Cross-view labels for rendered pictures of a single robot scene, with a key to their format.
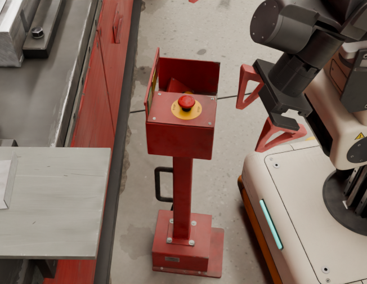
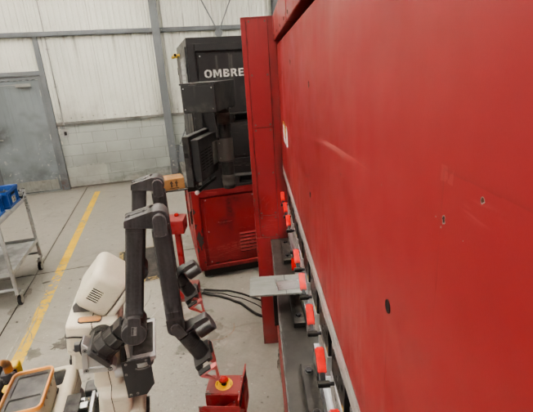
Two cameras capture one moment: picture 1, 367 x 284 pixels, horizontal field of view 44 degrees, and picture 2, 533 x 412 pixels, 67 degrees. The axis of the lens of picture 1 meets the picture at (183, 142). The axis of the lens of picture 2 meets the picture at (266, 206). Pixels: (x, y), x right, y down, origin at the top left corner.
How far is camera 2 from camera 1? 2.15 m
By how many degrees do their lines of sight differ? 112
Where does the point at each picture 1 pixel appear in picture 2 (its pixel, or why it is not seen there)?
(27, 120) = (296, 338)
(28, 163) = (274, 290)
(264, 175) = not seen: outside the picture
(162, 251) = not seen: outside the picture
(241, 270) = not seen: outside the picture
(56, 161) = (266, 291)
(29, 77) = (306, 358)
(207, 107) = (212, 385)
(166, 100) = (235, 388)
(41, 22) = (311, 381)
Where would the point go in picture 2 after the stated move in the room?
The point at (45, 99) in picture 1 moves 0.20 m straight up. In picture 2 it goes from (292, 347) to (290, 306)
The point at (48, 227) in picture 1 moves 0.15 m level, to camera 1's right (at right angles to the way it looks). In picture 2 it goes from (262, 279) to (233, 282)
